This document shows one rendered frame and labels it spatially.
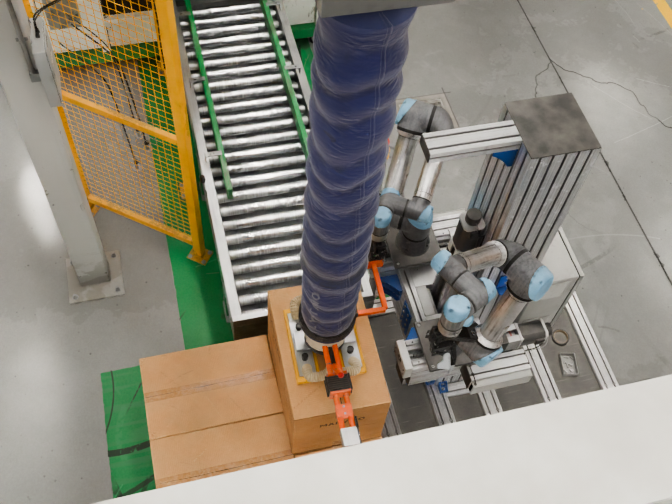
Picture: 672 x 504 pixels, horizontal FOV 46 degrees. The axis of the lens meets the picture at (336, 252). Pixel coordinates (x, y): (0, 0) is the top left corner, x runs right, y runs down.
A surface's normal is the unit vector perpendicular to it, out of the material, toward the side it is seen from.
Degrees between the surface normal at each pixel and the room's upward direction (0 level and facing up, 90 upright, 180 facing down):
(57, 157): 89
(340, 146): 84
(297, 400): 0
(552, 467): 0
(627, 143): 0
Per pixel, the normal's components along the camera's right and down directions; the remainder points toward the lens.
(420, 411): 0.07, -0.54
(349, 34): -0.33, 0.87
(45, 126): 0.25, 0.83
